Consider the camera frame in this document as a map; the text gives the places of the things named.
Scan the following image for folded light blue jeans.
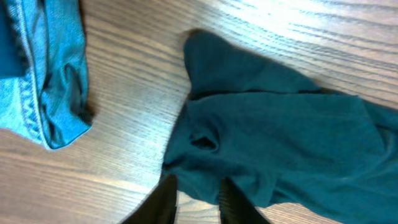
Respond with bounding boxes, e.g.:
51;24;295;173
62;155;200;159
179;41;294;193
1;0;92;150

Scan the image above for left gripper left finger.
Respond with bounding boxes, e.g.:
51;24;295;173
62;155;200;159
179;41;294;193
121;175;178;224

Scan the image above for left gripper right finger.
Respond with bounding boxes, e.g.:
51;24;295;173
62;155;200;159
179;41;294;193
218;177;271;224

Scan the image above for dark navy t-shirt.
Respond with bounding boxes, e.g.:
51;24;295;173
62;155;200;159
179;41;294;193
162;30;397;223

